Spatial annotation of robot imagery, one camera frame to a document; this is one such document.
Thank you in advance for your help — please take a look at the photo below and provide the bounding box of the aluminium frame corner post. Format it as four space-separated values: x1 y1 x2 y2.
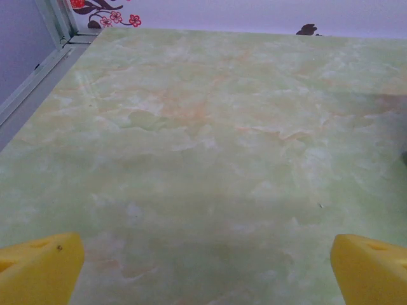
33 0 79 50

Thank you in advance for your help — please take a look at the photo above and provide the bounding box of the aluminium table side rail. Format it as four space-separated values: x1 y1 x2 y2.
0 33 98 128

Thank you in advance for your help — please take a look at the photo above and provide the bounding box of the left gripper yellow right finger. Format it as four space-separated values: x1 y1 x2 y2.
329 233 407 305

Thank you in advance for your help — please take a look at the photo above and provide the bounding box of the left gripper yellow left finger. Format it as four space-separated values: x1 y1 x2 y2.
0 231 85 305

